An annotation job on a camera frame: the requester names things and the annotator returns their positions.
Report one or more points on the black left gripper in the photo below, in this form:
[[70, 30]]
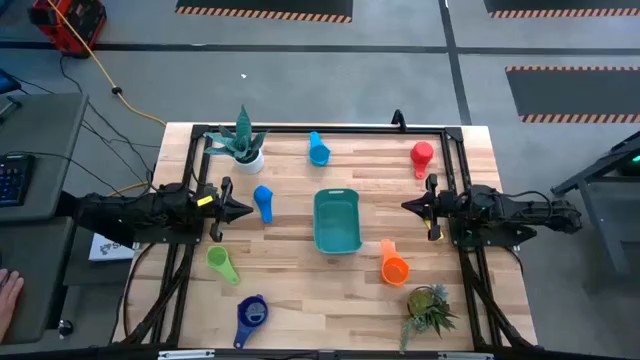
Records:
[[215, 212]]

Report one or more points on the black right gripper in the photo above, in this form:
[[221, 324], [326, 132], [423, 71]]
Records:
[[450, 207]]

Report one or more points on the green measuring cup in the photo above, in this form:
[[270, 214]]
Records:
[[216, 256]]

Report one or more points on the red measuring cup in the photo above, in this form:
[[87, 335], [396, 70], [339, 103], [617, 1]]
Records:
[[422, 152]]

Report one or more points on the orange measuring cup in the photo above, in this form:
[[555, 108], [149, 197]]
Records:
[[395, 272]]

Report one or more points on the light blue measuring cup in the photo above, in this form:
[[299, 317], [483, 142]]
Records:
[[319, 152]]

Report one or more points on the dark purple measuring cup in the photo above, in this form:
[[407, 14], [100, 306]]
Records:
[[245, 322]]

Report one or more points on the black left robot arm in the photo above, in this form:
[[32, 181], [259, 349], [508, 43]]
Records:
[[130, 212]]

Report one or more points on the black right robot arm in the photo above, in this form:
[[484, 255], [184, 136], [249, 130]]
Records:
[[515, 210]]

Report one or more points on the teal plastic basket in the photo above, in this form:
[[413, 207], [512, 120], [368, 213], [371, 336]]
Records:
[[337, 220]]

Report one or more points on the yellow label sticker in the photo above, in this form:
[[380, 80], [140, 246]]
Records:
[[205, 201]]

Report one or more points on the snake plant in white pot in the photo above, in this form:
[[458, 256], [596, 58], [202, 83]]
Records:
[[248, 162]]

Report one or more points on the small succulent plant in pot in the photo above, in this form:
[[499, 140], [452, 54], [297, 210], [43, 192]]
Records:
[[422, 302]]

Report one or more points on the white printed booklet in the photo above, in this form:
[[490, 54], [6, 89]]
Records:
[[107, 250]]

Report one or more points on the grey metal stand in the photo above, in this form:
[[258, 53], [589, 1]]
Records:
[[600, 200]]

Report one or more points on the black mat with striped edge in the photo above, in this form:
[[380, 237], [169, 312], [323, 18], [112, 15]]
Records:
[[560, 5], [575, 92], [260, 6]]

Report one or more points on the grey desk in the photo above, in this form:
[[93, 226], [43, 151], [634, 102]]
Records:
[[45, 130]]

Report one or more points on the black caster wheel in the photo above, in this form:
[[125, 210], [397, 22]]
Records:
[[65, 328]]

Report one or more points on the black backlit keyboard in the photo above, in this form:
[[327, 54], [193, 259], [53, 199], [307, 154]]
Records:
[[15, 180]]

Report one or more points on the red equipment case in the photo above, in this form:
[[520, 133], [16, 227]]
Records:
[[87, 17]]

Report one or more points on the person's hand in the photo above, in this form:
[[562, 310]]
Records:
[[9, 300]]

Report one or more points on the black desk tool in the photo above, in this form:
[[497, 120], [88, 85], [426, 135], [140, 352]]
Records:
[[12, 102]]

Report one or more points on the small electronic device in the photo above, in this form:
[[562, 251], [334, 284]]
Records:
[[7, 82]]

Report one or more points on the black clamp bracket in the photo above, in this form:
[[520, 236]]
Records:
[[398, 121]]

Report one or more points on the black metal frame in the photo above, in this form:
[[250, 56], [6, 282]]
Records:
[[325, 130]]

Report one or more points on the silver metal bracket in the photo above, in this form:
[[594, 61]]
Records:
[[185, 354], [465, 356]]

